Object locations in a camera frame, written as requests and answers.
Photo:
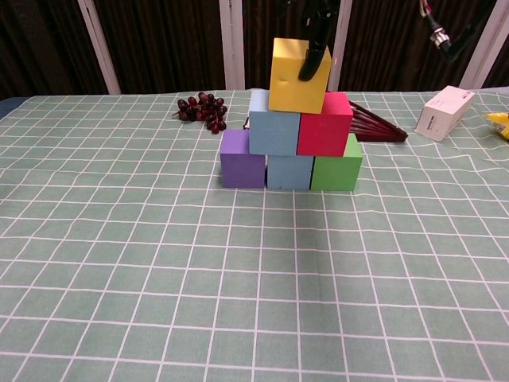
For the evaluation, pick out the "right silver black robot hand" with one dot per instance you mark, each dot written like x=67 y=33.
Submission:
x=318 y=36

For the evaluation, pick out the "yellow foam cube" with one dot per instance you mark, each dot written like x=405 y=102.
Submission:
x=290 y=91

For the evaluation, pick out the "red foam cube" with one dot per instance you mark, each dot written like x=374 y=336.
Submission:
x=324 y=133

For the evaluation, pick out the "light blue foam cube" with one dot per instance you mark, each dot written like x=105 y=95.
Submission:
x=288 y=173
x=272 y=133

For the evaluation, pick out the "green foam cube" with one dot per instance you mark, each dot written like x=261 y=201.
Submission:
x=338 y=171

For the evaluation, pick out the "purple foam cube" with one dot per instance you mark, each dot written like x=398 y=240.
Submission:
x=243 y=171

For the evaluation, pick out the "painted paper folding fan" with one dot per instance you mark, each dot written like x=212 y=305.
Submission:
x=374 y=125

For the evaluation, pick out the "dark red grape bunch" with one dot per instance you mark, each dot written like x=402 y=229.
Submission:
x=203 y=111

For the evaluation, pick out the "white cardboard box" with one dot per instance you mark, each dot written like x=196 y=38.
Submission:
x=441 y=115

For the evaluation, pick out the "dark pleated curtain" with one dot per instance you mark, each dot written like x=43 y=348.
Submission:
x=171 y=44

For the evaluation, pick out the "yellow snack bag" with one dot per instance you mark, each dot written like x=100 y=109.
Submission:
x=501 y=123

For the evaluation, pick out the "green checked tablecloth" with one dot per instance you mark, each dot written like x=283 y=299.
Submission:
x=254 y=286

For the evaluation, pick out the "blue padded table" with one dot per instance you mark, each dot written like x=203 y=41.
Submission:
x=4 y=106

